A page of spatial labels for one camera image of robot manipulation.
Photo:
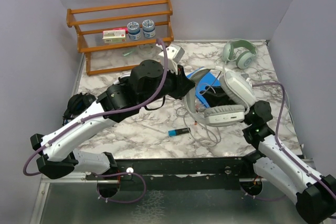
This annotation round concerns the black blue headphones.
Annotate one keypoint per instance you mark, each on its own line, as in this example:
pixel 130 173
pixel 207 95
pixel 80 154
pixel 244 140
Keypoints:
pixel 76 105

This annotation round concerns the left blue white jar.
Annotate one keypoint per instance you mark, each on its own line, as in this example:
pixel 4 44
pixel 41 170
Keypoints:
pixel 133 29

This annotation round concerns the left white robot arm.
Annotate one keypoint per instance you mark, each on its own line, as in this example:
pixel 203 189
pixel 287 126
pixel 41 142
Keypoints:
pixel 147 82

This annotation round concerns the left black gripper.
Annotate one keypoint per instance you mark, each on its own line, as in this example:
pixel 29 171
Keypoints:
pixel 183 84

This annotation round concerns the mint green headphones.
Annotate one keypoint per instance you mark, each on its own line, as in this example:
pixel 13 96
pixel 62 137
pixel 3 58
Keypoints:
pixel 241 52

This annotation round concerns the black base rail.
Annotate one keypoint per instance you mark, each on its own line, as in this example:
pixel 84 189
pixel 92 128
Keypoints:
pixel 230 173

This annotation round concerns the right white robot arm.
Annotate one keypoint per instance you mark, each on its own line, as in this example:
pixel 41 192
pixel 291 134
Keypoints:
pixel 312 193

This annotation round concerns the white red box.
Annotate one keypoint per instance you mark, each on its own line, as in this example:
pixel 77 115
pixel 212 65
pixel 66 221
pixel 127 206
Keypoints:
pixel 114 36

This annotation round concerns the white stick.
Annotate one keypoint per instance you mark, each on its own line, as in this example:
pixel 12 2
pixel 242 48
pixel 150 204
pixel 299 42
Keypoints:
pixel 153 128

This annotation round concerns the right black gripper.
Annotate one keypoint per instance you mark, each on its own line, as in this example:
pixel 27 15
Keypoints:
pixel 216 97

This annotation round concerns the blue black highlighter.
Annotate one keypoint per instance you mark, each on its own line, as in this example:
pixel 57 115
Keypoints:
pixel 177 132

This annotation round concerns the grey white headphones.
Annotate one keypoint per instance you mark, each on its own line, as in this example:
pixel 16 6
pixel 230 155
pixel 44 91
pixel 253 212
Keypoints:
pixel 228 105

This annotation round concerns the right blue white jar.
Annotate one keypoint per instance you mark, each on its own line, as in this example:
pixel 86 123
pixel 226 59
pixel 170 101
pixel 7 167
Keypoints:
pixel 148 27

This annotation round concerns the blue white jar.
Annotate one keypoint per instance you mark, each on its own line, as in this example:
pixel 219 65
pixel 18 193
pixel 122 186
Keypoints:
pixel 148 27
pixel 133 29

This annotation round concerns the wooden shelf rack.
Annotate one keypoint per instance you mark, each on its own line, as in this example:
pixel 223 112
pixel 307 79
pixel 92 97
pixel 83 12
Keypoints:
pixel 119 26

